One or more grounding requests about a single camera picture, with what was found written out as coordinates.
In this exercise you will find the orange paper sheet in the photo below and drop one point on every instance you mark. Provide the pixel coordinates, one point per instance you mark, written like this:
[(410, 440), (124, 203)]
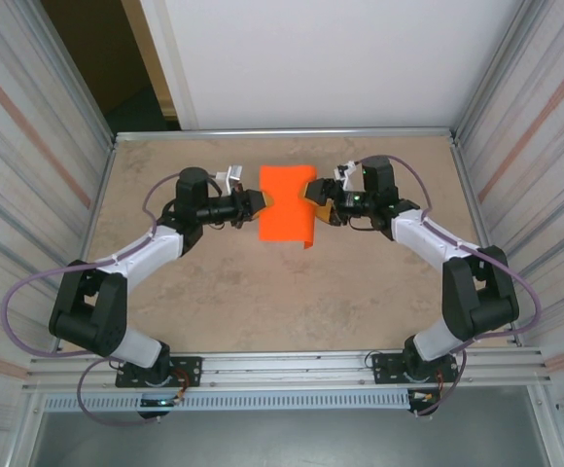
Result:
[(282, 209)]

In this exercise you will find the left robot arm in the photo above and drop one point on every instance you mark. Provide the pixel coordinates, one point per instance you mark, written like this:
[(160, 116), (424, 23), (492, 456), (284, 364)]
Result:
[(92, 311)]

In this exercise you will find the small circuit board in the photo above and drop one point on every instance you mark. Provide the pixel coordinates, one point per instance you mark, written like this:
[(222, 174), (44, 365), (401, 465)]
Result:
[(158, 402)]

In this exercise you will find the grey metal lower shelf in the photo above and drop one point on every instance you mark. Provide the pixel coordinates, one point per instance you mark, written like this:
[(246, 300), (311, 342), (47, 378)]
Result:
[(282, 438)]

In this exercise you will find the aluminium frame cross bar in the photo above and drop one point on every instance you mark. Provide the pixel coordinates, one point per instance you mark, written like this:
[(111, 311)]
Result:
[(282, 133)]

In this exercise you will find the aluminium frame side bar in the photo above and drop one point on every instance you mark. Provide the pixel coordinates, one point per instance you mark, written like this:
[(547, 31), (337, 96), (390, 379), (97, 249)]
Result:
[(484, 243), (87, 245)]

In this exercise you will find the white door frame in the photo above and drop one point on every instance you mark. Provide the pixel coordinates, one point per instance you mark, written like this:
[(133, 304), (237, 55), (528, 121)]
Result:
[(172, 73)]

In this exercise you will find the aluminium mounting rail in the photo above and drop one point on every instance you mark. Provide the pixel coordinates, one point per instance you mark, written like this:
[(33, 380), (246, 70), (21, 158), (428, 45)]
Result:
[(282, 370)]

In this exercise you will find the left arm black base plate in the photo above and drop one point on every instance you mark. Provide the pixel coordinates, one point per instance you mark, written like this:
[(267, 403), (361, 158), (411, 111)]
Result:
[(189, 372)]

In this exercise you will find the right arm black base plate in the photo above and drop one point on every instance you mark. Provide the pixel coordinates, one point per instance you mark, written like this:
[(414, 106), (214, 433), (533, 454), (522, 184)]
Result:
[(384, 372)]

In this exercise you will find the aluminium frame post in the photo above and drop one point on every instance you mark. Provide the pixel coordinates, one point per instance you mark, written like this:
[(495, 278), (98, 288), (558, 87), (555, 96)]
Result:
[(70, 73), (498, 73)]

